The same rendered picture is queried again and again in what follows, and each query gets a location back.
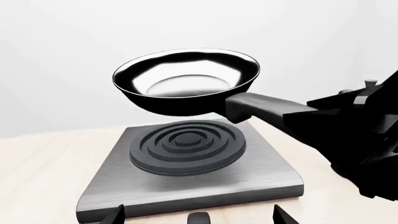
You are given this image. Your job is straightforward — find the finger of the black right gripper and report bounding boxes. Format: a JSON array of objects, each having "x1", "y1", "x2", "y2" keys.
[
  {"x1": 281, "y1": 106, "x2": 369, "y2": 151},
  {"x1": 306, "y1": 78, "x2": 382, "y2": 111}
]

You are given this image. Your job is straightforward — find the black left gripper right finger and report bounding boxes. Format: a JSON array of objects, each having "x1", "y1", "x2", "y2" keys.
[{"x1": 273, "y1": 204, "x2": 301, "y2": 224}]

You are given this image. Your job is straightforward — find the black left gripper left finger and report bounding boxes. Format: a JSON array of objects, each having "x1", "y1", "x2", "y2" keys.
[{"x1": 98, "y1": 203, "x2": 126, "y2": 224}]

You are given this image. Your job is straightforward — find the black frying pan grey handle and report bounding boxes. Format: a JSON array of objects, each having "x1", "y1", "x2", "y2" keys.
[{"x1": 111, "y1": 48, "x2": 318, "y2": 125}]

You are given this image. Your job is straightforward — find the silver brushed metal stove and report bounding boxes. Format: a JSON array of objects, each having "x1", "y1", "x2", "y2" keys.
[{"x1": 75, "y1": 126, "x2": 305, "y2": 224}]

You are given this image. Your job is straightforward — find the dark grey stove knob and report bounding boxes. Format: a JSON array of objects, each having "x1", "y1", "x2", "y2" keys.
[{"x1": 187, "y1": 211, "x2": 213, "y2": 224}]

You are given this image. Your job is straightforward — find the dark grey ringed burner plate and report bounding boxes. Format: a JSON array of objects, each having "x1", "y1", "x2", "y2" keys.
[{"x1": 129, "y1": 118, "x2": 248, "y2": 176}]

